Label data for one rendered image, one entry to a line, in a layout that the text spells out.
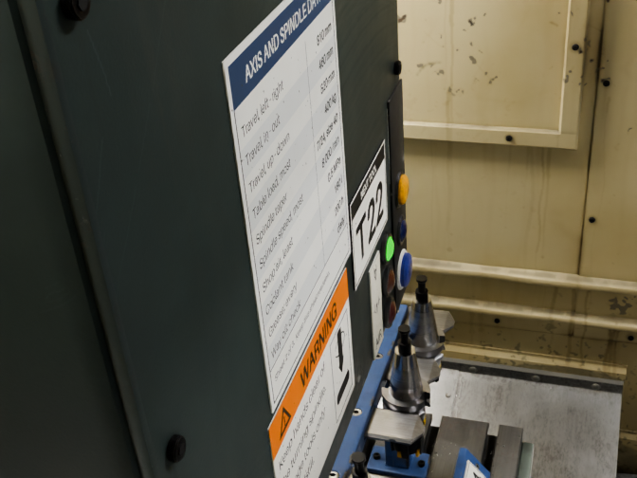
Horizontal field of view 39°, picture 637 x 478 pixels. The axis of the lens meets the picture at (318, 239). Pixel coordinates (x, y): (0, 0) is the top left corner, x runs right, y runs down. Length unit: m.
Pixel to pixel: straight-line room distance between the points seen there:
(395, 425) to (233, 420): 0.73
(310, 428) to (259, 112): 0.22
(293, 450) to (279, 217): 0.15
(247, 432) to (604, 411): 1.34
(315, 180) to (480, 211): 1.07
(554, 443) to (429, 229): 0.46
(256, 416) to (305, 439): 0.10
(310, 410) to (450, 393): 1.21
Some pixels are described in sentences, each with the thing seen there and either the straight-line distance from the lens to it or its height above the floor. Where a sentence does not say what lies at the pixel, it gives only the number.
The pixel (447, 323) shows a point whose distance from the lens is 1.31.
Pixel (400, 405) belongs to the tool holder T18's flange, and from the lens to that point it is 1.17.
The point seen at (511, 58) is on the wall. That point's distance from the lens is 1.44.
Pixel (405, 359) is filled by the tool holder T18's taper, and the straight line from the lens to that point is 1.14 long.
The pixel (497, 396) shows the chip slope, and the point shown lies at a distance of 1.76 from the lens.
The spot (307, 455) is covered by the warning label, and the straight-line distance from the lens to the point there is 0.57.
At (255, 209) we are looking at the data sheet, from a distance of 0.43.
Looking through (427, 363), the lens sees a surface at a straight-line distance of 1.24.
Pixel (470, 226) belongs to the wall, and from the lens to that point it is 1.59.
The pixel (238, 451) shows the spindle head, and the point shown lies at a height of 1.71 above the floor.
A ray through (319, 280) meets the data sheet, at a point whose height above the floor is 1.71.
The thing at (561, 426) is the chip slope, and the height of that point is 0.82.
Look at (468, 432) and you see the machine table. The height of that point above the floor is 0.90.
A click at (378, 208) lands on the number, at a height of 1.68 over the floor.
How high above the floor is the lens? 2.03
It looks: 33 degrees down
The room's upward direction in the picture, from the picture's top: 5 degrees counter-clockwise
